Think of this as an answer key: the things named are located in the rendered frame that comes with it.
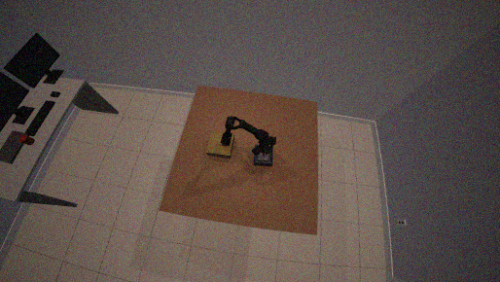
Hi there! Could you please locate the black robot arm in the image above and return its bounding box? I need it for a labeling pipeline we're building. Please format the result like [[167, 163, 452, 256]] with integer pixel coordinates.
[[221, 116, 276, 155]]

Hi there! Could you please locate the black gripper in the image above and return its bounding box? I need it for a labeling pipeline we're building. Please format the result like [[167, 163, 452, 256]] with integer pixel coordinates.
[[252, 143, 274, 156]]

